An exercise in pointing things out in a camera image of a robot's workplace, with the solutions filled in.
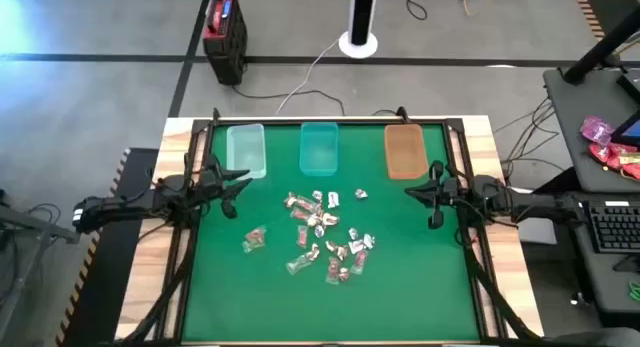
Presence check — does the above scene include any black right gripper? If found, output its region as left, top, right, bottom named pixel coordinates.
left=404, top=161, right=461, bottom=231

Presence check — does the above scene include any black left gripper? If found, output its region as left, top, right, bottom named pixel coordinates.
left=197, top=154, right=254, bottom=220

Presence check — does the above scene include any pink candy bag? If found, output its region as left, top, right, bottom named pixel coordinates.
left=579, top=115, right=616, bottom=147

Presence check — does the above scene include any clear plastic bin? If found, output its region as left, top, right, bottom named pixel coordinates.
left=226, top=123, right=268, bottom=181

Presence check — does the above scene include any orange plastic bin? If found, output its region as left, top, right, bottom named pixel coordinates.
left=383, top=123, right=430, bottom=181

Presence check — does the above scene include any teal plastic bin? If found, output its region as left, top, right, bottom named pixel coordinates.
left=298, top=121, right=340, bottom=178

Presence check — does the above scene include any green felt table mat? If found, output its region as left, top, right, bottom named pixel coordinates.
left=182, top=122, right=481, bottom=343

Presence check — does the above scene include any black red power box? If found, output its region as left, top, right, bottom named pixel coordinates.
left=201, top=0, right=249, bottom=87

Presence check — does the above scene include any grey side desk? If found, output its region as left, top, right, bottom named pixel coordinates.
left=543, top=66, right=640, bottom=194

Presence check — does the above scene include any white round-base pole stand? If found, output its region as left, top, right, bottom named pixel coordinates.
left=337, top=0, right=380, bottom=60

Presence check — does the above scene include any black keyboard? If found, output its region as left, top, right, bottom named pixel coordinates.
left=583, top=199, right=640, bottom=255

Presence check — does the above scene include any dark grey desk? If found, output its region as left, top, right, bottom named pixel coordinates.
left=562, top=189, right=640, bottom=316

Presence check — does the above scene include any grey metal stand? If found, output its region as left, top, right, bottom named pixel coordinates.
left=0, top=189, right=83, bottom=341

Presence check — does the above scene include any tablet with blue screen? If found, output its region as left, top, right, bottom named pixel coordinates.
left=610, top=109, right=640, bottom=148

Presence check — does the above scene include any white floor cable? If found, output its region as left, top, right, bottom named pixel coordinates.
left=274, top=35, right=343, bottom=116

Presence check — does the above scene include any black cable bundle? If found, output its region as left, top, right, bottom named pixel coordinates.
left=492, top=97, right=569, bottom=181

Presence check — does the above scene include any black looped floor cable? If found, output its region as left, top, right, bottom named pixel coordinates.
left=407, top=0, right=442, bottom=22

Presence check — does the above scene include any yellow floor cable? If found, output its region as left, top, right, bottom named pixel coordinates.
left=458, top=0, right=497, bottom=17

